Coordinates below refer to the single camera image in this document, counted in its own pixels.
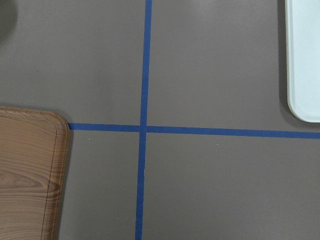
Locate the brown wooden tray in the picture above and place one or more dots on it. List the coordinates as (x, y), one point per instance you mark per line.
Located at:
(33, 154)

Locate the cream bear tray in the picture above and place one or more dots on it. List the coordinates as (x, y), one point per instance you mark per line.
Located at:
(302, 24)

